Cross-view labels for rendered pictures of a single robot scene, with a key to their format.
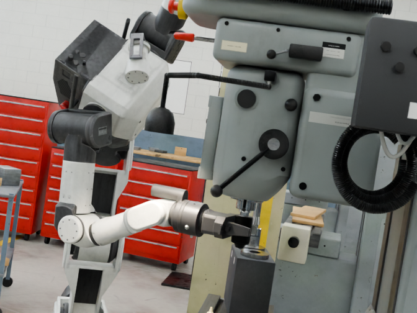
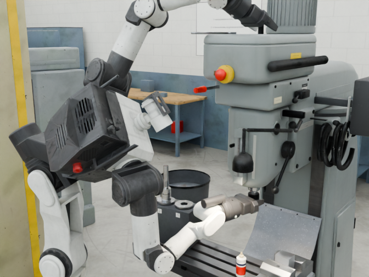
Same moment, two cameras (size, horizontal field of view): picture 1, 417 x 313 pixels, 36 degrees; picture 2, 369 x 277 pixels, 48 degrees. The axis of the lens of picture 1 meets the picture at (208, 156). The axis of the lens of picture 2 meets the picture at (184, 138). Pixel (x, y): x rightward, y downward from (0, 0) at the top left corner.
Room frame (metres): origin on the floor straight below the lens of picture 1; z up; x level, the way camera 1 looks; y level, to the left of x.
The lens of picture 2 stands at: (1.01, 1.38, 1.89)
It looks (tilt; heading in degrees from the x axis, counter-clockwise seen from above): 14 degrees down; 301
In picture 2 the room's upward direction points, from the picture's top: straight up
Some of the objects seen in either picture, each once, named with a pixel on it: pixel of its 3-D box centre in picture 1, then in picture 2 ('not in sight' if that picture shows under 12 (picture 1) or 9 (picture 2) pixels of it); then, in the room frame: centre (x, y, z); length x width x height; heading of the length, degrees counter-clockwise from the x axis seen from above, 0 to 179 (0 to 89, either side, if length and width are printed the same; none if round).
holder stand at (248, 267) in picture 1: (248, 279); (175, 220); (2.03, -0.19, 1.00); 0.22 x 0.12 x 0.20; 2
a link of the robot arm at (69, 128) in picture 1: (77, 136); (138, 193); (1.81, 0.38, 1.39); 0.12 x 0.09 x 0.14; 69
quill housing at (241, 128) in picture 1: (258, 135); (256, 143); (1.60, -0.12, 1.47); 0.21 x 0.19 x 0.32; 173
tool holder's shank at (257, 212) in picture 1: (257, 210); (166, 176); (2.08, -0.18, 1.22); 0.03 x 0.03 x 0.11
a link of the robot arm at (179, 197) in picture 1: (171, 208); (213, 209); (1.68, 0.08, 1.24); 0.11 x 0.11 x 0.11; 68
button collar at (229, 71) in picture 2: (183, 7); (225, 74); (1.63, 0.12, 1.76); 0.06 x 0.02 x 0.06; 173
